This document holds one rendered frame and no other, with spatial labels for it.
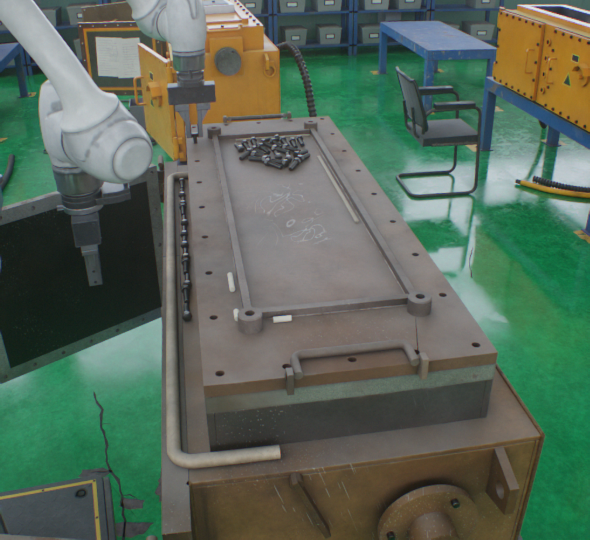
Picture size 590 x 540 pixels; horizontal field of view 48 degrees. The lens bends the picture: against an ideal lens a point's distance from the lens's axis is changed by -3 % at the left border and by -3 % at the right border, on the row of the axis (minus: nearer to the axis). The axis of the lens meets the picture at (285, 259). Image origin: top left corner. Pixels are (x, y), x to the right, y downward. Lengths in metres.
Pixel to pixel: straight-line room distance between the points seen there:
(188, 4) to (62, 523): 1.56
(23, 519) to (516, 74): 4.56
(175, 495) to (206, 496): 0.06
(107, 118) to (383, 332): 0.55
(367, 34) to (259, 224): 8.55
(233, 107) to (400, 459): 3.09
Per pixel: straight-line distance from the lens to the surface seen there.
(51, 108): 1.22
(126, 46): 5.36
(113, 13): 6.50
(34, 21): 1.10
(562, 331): 3.73
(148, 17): 1.96
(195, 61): 1.88
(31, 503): 2.37
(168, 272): 1.52
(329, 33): 9.84
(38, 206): 2.10
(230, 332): 1.11
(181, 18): 1.85
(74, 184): 1.27
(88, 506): 2.30
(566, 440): 3.07
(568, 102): 4.92
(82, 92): 1.08
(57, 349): 2.32
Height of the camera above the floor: 1.98
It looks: 28 degrees down
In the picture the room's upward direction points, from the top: 1 degrees counter-clockwise
